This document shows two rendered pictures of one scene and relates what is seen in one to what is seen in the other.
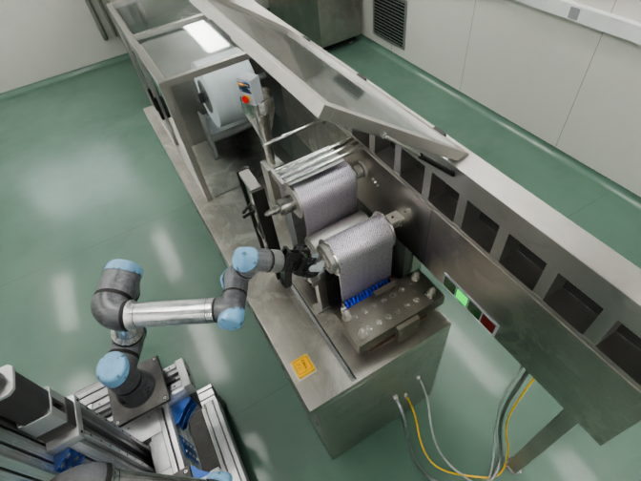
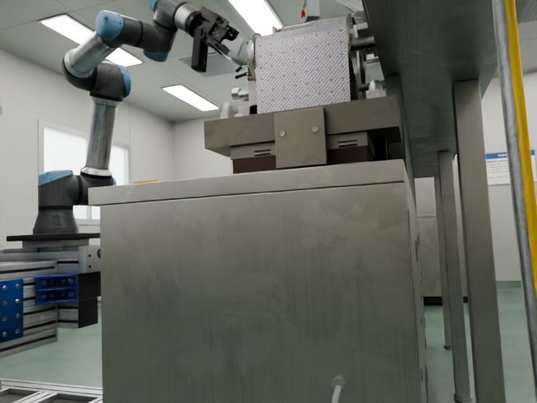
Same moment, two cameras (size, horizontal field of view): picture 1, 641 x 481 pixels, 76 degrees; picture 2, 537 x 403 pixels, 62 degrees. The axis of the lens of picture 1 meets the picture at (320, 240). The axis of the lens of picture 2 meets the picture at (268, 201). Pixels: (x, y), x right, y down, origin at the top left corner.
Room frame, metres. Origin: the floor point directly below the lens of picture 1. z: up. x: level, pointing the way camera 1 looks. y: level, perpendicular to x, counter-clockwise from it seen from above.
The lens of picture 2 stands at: (0.06, -0.81, 0.78)
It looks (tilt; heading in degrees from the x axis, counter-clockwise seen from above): 4 degrees up; 42
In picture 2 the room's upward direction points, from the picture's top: 2 degrees counter-clockwise
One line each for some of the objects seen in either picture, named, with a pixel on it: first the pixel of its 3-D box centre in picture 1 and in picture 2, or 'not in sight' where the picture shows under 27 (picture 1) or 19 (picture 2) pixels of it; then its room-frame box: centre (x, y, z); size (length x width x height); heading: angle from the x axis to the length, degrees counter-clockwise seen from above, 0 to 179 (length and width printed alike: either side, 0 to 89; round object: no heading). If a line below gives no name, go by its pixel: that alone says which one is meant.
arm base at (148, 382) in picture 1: (131, 385); (56, 220); (0.73, 0.84, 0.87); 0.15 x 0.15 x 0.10
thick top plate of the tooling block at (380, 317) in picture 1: (390, 309); (304, 131); (0.82, -0.23, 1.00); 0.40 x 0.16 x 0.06; 114
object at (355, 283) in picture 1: (366, 280); (302, 109); (0.92, -0.16, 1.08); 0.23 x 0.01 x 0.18; 114
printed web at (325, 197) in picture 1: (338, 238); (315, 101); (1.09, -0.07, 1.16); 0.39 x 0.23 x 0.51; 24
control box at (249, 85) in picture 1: (248, 90); (308, 8); (1.43, 0.18, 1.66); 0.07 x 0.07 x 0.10; 50
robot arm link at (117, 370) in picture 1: (118, 370); (57, 188); (0.73, 0.84, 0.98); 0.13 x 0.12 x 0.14; 175
